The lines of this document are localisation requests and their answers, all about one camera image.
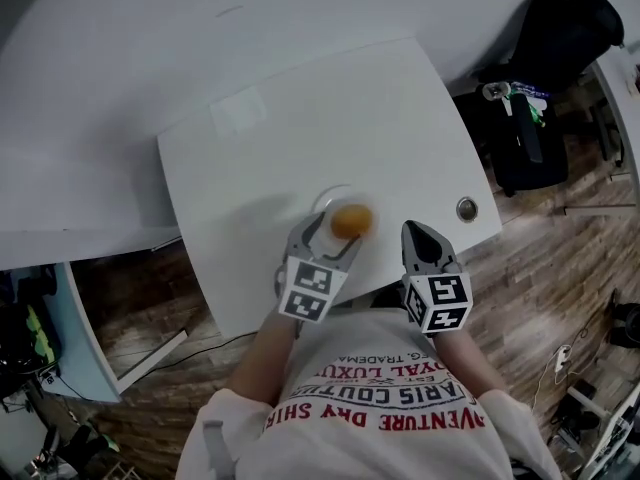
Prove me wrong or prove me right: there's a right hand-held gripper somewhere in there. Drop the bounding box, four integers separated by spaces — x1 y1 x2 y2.
400 219 475 339

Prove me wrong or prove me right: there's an orange round fruit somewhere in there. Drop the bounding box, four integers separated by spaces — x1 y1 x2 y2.
329 203 374 241

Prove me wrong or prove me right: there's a person's white printed shirt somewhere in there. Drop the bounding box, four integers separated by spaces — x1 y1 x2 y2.
174 307 565 480

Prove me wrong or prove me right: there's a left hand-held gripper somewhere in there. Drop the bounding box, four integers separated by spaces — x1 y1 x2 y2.
273 211 363 326

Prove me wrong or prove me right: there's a white floor bar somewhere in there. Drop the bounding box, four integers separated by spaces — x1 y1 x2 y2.
116 329 190 390

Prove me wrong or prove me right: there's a person's left forearm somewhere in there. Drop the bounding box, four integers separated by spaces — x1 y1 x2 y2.
227 311 307 415

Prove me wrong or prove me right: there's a black floor cable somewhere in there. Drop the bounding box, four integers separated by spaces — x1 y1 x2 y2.
172 331 257 370

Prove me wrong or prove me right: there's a white plate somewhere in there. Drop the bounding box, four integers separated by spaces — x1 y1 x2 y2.
308 183 382 255

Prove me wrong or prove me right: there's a white desk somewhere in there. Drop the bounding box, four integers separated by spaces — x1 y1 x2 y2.
593 41 640 184

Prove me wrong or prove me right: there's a white side table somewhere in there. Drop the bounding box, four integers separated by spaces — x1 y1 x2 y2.
48 261 123 403

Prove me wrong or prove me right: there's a person's right forearm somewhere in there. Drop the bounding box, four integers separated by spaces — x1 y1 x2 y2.
433 328 507 400

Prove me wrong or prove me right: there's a black office chair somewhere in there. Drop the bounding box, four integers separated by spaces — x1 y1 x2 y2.
451 0 627 198

